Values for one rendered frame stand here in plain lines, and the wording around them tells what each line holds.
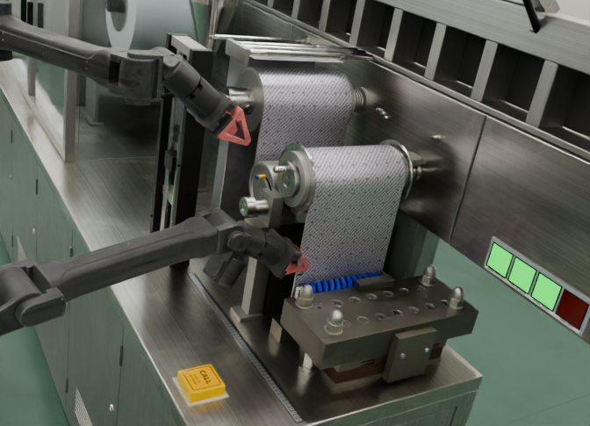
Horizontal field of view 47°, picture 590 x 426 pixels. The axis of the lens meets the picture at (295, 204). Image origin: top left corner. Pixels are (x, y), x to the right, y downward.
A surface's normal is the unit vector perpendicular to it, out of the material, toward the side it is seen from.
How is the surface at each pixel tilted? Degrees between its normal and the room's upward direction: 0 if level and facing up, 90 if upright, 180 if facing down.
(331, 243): 90
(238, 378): 0
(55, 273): 6
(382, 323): 0
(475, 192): 90
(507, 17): 90
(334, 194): 90
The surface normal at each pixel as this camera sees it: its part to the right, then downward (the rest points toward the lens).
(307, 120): 0.49, 0.46
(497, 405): 0.16, -0.90
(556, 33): -0.85, 0.07
